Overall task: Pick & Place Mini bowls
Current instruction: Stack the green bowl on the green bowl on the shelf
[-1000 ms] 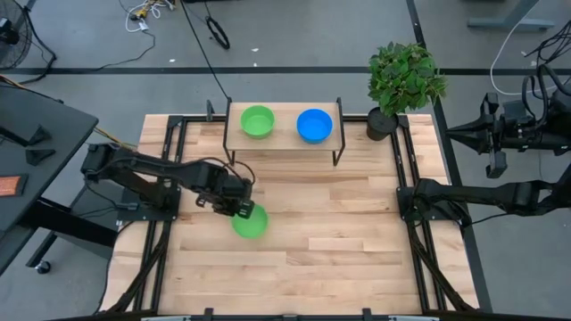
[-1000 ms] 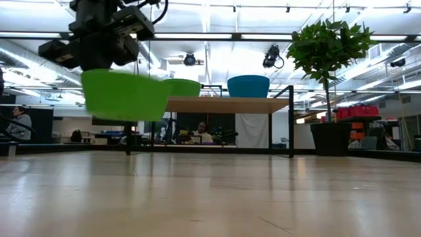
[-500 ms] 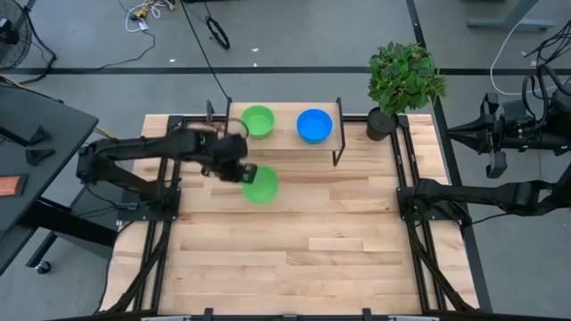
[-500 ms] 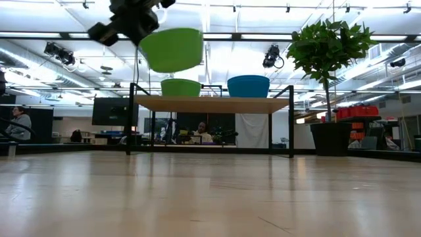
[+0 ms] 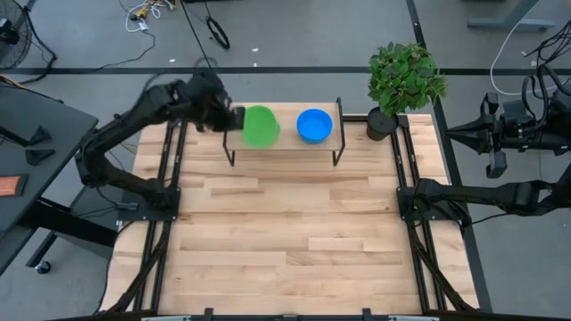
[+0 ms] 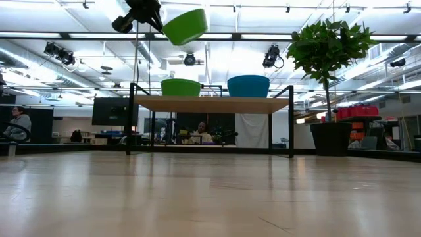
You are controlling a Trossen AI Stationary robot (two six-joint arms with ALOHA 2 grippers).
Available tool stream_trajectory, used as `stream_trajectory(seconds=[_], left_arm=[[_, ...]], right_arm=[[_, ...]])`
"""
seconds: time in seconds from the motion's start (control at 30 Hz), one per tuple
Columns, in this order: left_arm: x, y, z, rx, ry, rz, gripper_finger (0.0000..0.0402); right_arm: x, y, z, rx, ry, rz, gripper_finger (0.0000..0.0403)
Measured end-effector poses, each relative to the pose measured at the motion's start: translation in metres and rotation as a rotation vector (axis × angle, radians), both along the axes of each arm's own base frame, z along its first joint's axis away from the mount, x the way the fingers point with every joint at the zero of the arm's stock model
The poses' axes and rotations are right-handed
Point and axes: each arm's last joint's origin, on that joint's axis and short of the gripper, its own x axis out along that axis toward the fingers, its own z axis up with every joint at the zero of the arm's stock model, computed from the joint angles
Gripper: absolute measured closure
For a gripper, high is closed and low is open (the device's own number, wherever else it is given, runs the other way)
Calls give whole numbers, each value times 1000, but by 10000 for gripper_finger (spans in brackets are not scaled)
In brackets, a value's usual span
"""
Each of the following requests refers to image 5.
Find orange black pad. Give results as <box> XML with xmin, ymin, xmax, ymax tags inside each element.
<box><xmin>0</xmin><ymin>175</ymin><xmax>30</xmax><ymax>198</ymax></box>

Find black side desk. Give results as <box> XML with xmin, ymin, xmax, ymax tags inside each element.
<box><xmin>0</xmin><ymin>84</ymin><xmax>120</xmax><ymax>276</ymax></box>

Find black fan cable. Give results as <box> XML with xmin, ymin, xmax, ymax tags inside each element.
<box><xmin>17</xmin><ymin>6</ymin><xmax>58</xmax><ymax>86</ymax></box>

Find green mini plastic bowl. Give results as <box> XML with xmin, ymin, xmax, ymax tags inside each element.
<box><xmin>240</xmin><ymin>104</ymin><xmax>282</xmax><ymax>149</ymax></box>

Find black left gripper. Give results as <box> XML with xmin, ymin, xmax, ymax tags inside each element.
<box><xmin>191</xmin><ymin>75</ymin><xmax>246</xmax><ymax>134</ymax></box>

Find white yellow cable bundle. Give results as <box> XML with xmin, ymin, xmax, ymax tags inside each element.
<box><xmin>118</xmin><ymin>0</ymin><xmax>178</xmax><ymax>33</ymax></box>

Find black triangular bracket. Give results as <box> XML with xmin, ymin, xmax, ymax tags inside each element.
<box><xmin>25</xmin><ymin>149</ymin><xmax>57</xmax><ymax>167</ymax></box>
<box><xmin>26</xmin><ymin>125</ymin><xmax>53</xmax><ymax>146</ymax></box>

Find blue mini plastic bowl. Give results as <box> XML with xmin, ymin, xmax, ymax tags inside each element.
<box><xmin>296</xmin><ymin>108</ymin><xmax>334</xmax><ymax>145</ymax></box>

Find green potted plant black pot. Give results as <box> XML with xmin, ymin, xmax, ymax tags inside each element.
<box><xmin>366</xmin><ymin>41</ymin><xmax>449</xmax><ymax>143</ymax></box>

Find black floor fan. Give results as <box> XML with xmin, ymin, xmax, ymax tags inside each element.
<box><xmin>0</xmin><ymin>0</ymin><xmax>33</xmax><ymax>71</ymax></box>

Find grey desk base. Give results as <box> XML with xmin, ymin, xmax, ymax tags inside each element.
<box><xmin>466</xmin><ymin>0</ymin><xmax>557</xmax><ymax>32</ymax></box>

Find black aluminium table frame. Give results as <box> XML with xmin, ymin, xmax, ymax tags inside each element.
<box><xmin>100</xmin><ymin>101</ymin><xmax>494</xmax><ymax>321</ymax></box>

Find wooden shelf riser black legs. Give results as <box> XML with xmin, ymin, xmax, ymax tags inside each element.
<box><xmin>221</xmin><ymin>96</ymin><xmax>347</xmax><ymax>168</ymax></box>

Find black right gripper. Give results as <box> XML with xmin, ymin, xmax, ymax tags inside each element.
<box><xmin>445</xmin><ymin>92</ymin><xmax>536</xmax><ymax>179</ymax></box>

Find white floor cable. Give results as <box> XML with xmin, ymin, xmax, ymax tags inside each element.
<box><xmin>489</xmin><ymin>0</ymin><xmax>543</xmax><ymax>97</ymax></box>

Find thin black floor cable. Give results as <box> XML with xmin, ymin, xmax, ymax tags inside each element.
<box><xmin>92</xmin><ymin>29</ymin><xmax>157</xmax><ymax>72</ymax></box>

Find black cable bundle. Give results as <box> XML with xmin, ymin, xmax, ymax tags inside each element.
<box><xmin>524</xmin><ymin>20</ymin><xmax>571</xmax><ymax>68</ymax></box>

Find long black floor cable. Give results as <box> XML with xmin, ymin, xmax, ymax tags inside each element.
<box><xmin>179</xmin><ymin>0</ymin><xmax>215</xmax><ymax>75</ymax></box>

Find black coiled cable ring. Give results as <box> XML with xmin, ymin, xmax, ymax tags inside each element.
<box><xmin>204</xmin><ymin>15</ymin><xmax>232</xmax><ymax>50</ymax></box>

